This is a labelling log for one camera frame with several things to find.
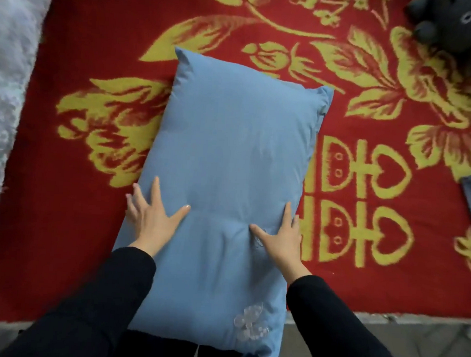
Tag red blanket with yellow flowers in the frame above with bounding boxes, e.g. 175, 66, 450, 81
0, 0, 471, 357

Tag person's right forearm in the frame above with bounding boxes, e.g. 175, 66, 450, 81
282, 273, 431, 357

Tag grey plush toy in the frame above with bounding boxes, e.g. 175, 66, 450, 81
400, 0, 471, 73

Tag person's left hand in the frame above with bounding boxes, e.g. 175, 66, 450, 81
121, 174, 193, 260

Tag person's left forearm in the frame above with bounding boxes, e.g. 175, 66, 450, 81
0, 238, 159, 357

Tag person's right hand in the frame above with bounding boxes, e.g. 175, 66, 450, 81
245, 199, 317, 288

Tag light blue pillow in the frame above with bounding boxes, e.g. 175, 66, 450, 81
104, 43, 337, 357

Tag person's black trousers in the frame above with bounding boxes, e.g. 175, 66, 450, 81
116, 329, 278, 357

